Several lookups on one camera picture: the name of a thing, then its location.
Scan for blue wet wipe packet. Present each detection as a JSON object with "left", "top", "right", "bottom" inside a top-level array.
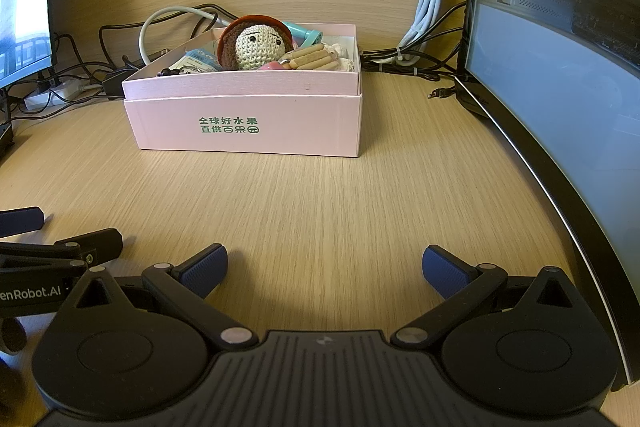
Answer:
[{"left": 181, "top": 48, "right": 224, "bottom": 73}]

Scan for teal plastic object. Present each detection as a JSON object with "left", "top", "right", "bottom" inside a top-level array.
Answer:
[{"left": 283, "top": 21, "right": 324, "bottom": 50}]

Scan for black cable bundle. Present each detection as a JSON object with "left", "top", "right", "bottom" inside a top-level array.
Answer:
[{"left": 360, "top": 0, "right": 476, "bottom": 80}]

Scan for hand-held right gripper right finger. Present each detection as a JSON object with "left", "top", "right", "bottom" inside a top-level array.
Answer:
[{"left": 390, "top": 245, "right": 576, "bottom": 352}]

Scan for crochet doll with red hat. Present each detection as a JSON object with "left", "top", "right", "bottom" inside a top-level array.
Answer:
[{"left": 216, "top": 14, "right": 296, "bottom": 72}]

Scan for pink cardboard box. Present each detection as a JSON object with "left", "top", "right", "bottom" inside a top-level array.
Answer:
[{"left": 121, "top": 23, "right": 363, "bottom": 158}]

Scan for thin black cable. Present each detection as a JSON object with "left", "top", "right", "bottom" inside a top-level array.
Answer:
[{"left": 97, "top": 24, "right": 147, "bottom": 74}]

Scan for pale tissue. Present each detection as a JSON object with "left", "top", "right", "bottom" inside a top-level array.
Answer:
[{"left": 320, "top": 40, "right": 357, "bottom": 73}]

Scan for grey cable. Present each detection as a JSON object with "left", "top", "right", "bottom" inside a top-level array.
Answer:
[{"left": 138, "top": 6, "right": 232, "bottom": 68}]

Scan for beige wooden sticks bundle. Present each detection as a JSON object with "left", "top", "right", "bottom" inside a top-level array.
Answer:
[{"left": 277, "top": 45, "right": 339, "bottom": 72}]

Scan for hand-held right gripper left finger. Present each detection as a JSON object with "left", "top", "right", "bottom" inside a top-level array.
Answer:
[{"left": 74, "top": 244, "right": 257, "bottom": 352}]

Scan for black plug with cable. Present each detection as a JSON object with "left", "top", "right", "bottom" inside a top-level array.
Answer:
[{"left": 427, "top": 77, "right": 474, "bottom": 100}]

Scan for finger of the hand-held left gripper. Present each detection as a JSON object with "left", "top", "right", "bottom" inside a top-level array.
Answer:
[
  {"left": 0, "top": 228, "right": 124, "bottom": 279},
  {"left": 0, "top": 206, "right": 46, "bottom": 239}
]

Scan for black adapter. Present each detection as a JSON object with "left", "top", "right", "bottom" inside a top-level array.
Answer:
[{"left": 102, "top": 69, "right": 146, "bottom": 99}]

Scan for white power strip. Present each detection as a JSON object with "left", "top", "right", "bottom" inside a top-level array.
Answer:
[{"left": 22, "top": 79, "right": 89, "bottom": 110}]

